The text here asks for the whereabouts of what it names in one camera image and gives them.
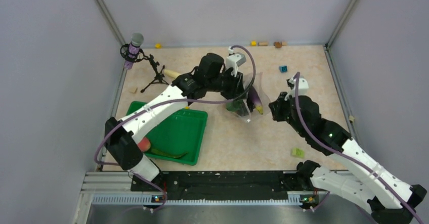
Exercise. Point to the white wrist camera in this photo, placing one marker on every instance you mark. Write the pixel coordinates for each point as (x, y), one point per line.
(297, 84)
(234, 61)

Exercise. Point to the black tripod stand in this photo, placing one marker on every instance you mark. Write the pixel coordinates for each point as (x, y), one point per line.
(159, 73)

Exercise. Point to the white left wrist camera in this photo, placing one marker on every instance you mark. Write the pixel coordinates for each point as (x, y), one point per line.
(234, 61)

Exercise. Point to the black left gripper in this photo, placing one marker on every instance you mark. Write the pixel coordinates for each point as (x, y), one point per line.
(237, 87)

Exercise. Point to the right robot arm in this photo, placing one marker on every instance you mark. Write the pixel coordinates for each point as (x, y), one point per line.
(383, 196)

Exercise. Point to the purple eggplant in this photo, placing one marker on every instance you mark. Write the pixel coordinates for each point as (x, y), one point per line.
(254, 102)

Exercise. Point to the purple studio microphone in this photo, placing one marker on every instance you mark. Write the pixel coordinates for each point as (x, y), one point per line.
(132, 52)

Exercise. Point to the green bok choy vegetable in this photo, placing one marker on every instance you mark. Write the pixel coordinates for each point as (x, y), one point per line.
(238, 107)

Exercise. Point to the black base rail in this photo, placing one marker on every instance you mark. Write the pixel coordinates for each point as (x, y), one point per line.
(226, 185)

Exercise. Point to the peach fruit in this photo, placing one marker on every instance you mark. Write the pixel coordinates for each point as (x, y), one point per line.
(144, 145)

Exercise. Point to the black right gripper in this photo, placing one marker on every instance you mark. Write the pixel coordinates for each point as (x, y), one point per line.
(277, 105)

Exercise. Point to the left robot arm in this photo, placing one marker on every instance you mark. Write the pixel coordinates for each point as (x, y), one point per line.
(213, 74)

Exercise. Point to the light green block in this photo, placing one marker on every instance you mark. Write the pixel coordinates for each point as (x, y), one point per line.
(298, 153)

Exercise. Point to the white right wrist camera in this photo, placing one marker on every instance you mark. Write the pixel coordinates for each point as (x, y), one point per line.
(297, 84)

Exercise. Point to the blue toy brick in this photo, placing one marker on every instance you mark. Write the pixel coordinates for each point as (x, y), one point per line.
(283, 69)

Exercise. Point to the clear zip top bag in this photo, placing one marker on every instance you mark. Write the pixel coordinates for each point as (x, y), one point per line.
(255, 115)

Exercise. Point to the tan wooden block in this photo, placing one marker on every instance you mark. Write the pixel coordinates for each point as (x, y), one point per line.
(133, 90)

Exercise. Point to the green plastic tray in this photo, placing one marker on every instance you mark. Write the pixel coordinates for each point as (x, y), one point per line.
(181, 132)

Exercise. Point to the cream toy microphone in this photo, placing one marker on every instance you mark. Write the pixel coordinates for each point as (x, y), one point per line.
(170, 73)

